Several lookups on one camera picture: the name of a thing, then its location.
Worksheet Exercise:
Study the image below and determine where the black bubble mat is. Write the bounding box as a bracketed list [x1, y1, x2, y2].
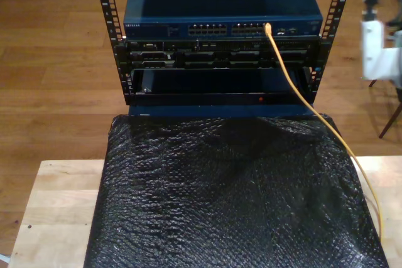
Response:
[85, 112, 388, 268]

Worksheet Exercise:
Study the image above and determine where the yellow network cable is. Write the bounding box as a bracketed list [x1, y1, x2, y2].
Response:
[263, 22, 386, 240]

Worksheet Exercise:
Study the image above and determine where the wooden chair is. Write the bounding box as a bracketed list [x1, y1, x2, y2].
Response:
[369, 78, 402, 139]

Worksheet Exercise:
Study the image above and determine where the blue metal box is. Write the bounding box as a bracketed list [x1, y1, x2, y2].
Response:
[128, 103, 316, 118]

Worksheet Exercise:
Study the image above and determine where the black metal rack frame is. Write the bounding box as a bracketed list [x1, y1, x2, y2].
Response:
[92, 0, 357, 107]

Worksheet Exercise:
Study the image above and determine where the black rack shelf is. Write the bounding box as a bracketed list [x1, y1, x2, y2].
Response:
[127, 67, 315, 105]

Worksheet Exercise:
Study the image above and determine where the black rack server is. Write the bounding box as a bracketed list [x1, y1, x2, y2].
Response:
[124, 38, 321, 70]

